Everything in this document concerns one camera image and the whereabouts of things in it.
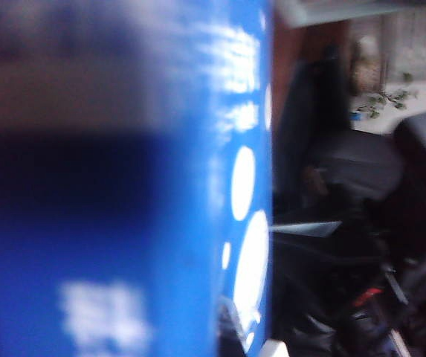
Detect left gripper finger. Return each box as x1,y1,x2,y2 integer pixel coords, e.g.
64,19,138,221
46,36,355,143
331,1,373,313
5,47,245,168
216,297,269,357

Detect blue book white circles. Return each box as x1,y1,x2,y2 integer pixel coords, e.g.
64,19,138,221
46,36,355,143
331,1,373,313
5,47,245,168
0,0,275,357

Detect black padded chair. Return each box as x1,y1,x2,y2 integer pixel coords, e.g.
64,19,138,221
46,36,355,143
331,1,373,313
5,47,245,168
301,111,426,357

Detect green potted plant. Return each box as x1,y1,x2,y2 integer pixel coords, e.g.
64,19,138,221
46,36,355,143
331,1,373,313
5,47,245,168
353,72,420,120

